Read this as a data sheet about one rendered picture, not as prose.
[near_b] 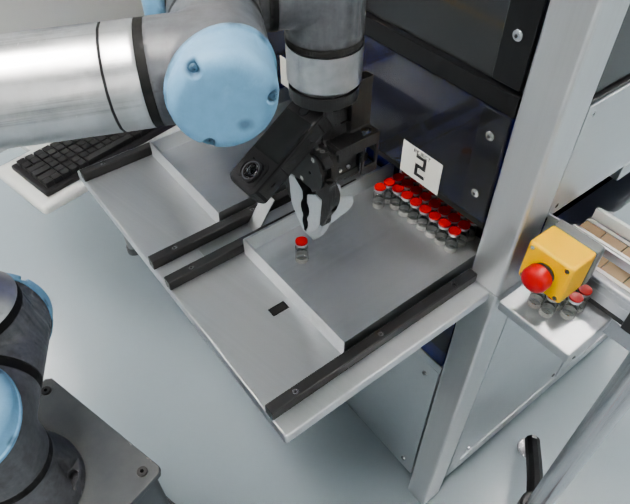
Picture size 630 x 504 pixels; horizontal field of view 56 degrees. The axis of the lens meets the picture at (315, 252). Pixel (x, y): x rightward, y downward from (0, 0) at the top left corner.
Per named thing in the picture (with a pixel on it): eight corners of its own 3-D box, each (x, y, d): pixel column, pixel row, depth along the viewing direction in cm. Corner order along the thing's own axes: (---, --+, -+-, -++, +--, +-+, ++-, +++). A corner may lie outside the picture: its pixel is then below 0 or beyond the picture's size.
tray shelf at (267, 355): (277, 96, 136) (277, 89, 135) (518, 277, 98) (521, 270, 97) (79, 177, 116) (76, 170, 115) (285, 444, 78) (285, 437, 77)
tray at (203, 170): (289, 99, 132) (289, 85, 130) (366, 155, 118) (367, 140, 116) (152, 155, 118) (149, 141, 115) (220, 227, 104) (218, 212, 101)
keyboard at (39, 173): (159, 94, 148) (157, 85, 146) (196, 114, 141) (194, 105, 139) (12, 169, 127) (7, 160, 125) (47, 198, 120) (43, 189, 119)
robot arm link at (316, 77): (317, 68, 52) (265, 34, 56) (317, 113, 55) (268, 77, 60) (381, 43, 55) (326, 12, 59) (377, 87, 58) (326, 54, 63)
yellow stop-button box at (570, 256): (547, 252, 89) (561, 217, 84) (588, 281, 85) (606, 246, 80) (514, 275, 86) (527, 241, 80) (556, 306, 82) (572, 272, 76)
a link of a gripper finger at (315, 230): (358, 234, 74) (362, 177, 67) (320, 255, 71) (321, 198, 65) (342, 221, 76) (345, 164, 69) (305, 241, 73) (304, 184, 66)
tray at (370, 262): (391, 174, 114) (393, 160, 111) (497, 251, 100) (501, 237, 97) (244, 253, 99) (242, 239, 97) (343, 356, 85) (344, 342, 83)
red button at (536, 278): (531, 271, 84) (539, 252, 81) (555, 288, 82) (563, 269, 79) (514, 283, 82) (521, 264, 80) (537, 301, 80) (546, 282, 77)
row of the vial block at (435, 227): (387, 195, 109) (389, 175, 106) (459, 250, 100) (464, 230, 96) (378, 199, 109) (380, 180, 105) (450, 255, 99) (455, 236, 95)
